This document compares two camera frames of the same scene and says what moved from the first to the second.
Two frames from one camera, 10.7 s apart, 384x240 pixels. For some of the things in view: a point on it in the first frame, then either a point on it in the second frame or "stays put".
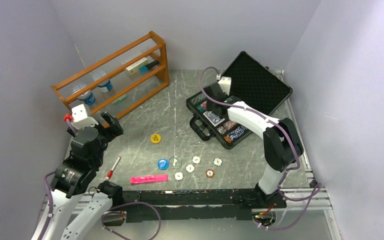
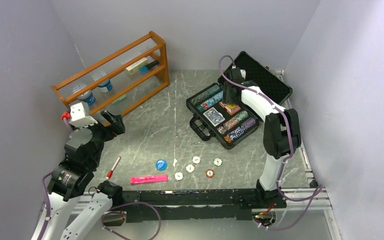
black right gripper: (209, 105) to (226, 97)
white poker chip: (217, 162) stays put
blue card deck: (213, 118) stays put
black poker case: (252, 82) stays put
